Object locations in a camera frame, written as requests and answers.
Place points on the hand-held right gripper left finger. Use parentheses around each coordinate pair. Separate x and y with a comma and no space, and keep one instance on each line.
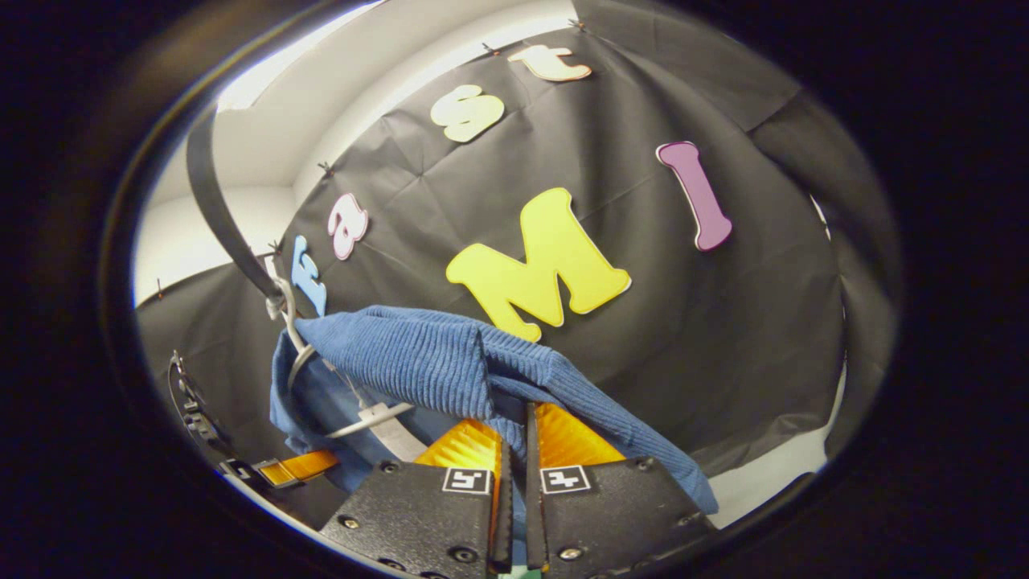
(418,515)

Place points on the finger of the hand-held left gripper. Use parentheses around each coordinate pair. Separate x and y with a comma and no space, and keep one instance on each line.
(305,465)

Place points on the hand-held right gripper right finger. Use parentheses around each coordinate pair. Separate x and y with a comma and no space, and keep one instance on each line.
(611,515)

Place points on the white plastic clothes hanger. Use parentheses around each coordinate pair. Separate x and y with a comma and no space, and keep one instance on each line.
(299,342)

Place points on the black clothes rack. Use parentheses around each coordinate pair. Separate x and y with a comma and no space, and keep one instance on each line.
(221,217)

